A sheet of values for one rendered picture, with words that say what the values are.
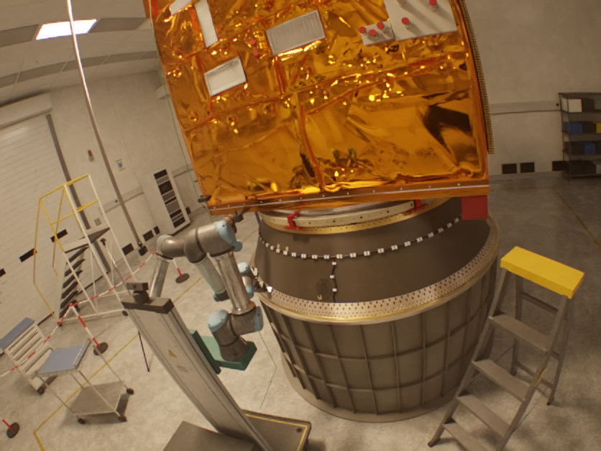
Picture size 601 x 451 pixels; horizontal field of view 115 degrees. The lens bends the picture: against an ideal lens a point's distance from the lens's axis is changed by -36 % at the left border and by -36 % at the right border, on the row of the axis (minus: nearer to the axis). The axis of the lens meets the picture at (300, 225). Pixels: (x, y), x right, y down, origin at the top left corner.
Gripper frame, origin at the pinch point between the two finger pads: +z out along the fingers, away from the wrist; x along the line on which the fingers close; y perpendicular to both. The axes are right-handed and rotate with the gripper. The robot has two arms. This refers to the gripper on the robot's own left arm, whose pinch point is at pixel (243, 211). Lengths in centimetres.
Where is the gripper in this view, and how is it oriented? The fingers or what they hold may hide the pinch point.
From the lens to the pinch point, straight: 212.9
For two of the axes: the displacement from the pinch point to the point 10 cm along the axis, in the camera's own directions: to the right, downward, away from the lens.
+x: -8.6, 0.4, 5.1
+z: 4.4, -4.4, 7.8
